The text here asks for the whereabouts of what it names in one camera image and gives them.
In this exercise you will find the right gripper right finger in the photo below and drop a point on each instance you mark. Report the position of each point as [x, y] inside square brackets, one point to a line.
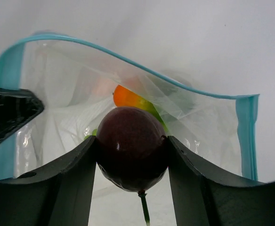
[227, 188]

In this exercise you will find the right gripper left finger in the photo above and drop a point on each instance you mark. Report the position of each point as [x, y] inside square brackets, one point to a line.
[56, 194]

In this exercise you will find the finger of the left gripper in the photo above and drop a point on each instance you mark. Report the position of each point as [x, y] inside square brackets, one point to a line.
[17, 108]

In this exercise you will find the clear zip top bag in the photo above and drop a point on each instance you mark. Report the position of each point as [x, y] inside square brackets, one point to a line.
[75, 80]

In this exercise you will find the dark purple fake plum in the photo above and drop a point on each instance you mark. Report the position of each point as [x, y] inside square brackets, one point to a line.
[132, 151]

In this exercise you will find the green orange fake mango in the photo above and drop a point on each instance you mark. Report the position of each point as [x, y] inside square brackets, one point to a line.
[124, 97]

